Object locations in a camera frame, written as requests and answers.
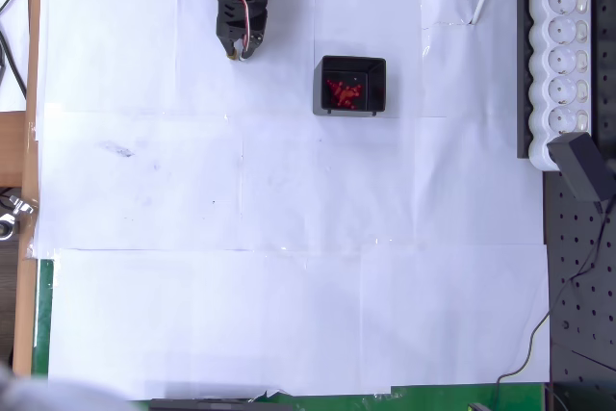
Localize black plastic bin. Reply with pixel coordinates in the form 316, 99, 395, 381
312, 55, 388, 117

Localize brown wooden board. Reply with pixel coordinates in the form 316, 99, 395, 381
12, 0, 43, 377

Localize white paper table cover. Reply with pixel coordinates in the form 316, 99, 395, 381
32, 0, 552, 402

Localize metal clamp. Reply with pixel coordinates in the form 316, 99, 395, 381
0, 193, 38, 240

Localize white power strip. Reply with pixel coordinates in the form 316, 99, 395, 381
527, 0, 593, 172

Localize green cutting mat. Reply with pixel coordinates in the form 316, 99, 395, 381
32, 258, 550, 411

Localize dark ribbed panel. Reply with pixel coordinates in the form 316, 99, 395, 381
0, 237, 23, 364

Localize black power adapter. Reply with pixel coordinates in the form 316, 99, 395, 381
547, 131, 610, 204

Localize flat black device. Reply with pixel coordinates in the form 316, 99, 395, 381
147, 398, 294, 411

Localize blurry grey object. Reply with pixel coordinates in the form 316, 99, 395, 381
0, 361, 129, 411

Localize black perforated pegboard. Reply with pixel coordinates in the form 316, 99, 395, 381
542, 0, 616, 411

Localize thick black cable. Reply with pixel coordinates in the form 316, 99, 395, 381
0, 29, 28, 100

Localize thin black adapter cable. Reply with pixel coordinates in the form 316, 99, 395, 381
494, 198, 616, 411

